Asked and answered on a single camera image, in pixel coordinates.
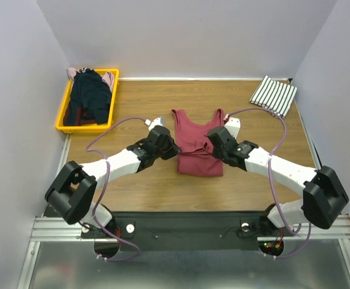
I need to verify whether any maroon tank top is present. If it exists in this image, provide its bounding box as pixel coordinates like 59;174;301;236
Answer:
172;108;223;178

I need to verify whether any black white striped tank top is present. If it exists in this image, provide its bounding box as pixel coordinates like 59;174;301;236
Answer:
249;75;298;118

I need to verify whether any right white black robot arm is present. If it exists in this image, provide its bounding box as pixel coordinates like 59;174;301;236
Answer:
207;126;349;235

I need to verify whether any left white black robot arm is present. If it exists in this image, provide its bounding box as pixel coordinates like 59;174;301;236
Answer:
45;125;181;240

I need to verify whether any pale pink tank top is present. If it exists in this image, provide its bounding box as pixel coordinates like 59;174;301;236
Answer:
66;67;116;92

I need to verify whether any dark navy tank top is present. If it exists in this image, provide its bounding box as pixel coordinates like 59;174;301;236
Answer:
63;70;113;126

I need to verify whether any yellow plastic bin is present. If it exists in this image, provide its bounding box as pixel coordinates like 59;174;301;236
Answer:
55;69;119;134

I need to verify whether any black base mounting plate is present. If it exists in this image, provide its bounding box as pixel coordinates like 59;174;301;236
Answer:
43;211;296;252

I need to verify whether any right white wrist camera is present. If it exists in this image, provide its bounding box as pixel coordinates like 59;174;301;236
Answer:
224;114;241;138

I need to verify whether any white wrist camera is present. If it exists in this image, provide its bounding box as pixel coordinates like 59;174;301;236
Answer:
145;116;165;131
224;114;241;138

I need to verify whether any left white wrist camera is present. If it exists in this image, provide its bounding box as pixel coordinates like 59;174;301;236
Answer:
145;116;165;131

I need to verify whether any aluminium extrusion frame rail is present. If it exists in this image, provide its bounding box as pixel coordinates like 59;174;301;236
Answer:
14;134;96;289

